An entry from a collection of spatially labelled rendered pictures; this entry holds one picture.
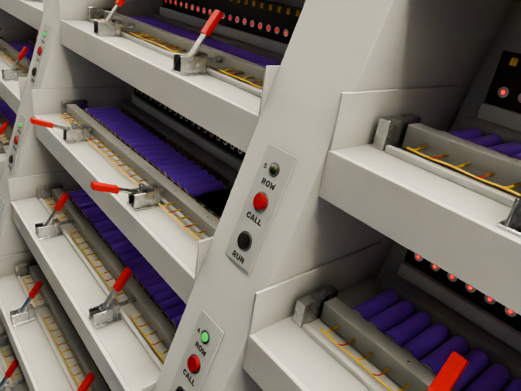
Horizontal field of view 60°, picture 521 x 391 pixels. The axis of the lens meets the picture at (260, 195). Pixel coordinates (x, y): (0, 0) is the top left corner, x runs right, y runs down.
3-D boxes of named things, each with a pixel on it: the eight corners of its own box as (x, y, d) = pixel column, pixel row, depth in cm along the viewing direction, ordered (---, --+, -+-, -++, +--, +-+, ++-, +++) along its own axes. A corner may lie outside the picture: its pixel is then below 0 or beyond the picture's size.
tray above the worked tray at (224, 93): (253, 158, 47) (274, 18, 41) (60, 43, 87) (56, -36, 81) (372, 138, 59) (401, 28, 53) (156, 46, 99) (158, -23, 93)
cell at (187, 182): (215, 188, 70) (179, 195, 66) (208, 183, 71) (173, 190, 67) (216, 177, 69) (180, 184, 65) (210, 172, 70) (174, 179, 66)
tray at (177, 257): (192, 312, 51) (199, 241, 47) (35, 136, 91) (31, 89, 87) (314, 264, 63) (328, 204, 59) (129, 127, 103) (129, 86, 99)
